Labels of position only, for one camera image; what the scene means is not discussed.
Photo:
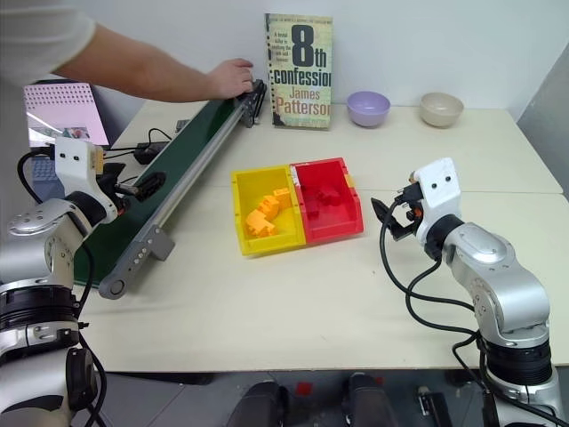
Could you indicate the person's bare hand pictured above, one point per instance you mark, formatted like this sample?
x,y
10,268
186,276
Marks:
x,y
231,78

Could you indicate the red plastic bin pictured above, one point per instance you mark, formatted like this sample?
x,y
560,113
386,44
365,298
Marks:
x,y
347,213

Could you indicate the black power adapter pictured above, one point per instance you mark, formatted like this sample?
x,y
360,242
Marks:
x,y
146,154

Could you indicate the red building block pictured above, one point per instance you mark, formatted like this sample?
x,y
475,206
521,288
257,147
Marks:
x,y
330,195

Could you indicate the grey keyboard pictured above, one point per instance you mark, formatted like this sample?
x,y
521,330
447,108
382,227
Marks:
x,y
44,178

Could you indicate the purple bowl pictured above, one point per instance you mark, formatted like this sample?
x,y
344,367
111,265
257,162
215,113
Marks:
x,y
368,107

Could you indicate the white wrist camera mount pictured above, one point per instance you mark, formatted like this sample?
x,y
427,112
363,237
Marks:
x,y
73,166
438,189

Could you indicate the dark rounded shape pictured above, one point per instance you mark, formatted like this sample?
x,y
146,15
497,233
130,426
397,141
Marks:
x,y
365,398
262,405

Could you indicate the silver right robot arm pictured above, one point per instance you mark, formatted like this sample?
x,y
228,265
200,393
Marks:
x,y
493,276

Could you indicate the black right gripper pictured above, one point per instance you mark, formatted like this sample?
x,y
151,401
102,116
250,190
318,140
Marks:
x,y
408,202

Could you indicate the yellow plastic bin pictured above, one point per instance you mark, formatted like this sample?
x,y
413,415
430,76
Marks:
x,y
249,187

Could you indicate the person's bare forearm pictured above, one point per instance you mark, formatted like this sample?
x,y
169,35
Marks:
x,y
142,71

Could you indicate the green conveyor belt grey frame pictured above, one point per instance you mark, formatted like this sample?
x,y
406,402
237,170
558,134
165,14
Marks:
x,y
195,129

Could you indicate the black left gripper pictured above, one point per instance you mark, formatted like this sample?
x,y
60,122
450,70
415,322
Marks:
x,y
116,189

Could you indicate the beige bowl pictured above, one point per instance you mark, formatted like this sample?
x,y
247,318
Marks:
x,y
442,109

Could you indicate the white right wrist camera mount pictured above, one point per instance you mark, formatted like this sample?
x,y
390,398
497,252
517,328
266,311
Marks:
x,y
438,189

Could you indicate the black object on floor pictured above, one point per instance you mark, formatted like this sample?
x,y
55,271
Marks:
x,y
430,400

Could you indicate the laptop screen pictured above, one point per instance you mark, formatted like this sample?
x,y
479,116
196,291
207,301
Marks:
x,y
62,111

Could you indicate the orange building block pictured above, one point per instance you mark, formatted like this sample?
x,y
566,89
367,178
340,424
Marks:
x,y
258,223
282,196
269,206

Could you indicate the white shirt sleeve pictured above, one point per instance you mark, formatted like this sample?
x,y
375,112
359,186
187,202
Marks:
x,y
35,35

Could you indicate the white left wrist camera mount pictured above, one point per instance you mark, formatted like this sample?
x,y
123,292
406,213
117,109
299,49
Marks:
x,y
73,166

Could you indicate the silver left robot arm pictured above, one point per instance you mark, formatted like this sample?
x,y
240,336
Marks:
x,y
53,249

